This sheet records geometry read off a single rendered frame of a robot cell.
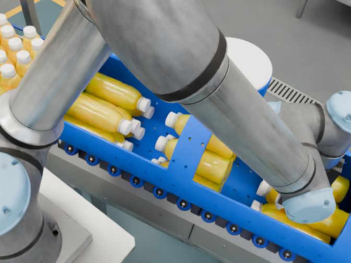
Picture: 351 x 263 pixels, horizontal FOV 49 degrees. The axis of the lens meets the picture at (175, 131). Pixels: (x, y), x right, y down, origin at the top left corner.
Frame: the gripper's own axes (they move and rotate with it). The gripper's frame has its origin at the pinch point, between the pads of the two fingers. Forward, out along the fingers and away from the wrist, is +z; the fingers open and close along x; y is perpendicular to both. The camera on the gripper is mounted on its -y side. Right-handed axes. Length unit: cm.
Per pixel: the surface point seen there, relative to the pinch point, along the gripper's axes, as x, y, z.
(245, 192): 6.9, -7.5, 15.3
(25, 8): 40, -112, 13
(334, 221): -1.6, 12.9, -2.7
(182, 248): 21, -23, 111
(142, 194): -6.4, -34.0, 19.1
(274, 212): -2.9, 0.4, 2.5
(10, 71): 3, -84, 2
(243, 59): 51, -26, 8
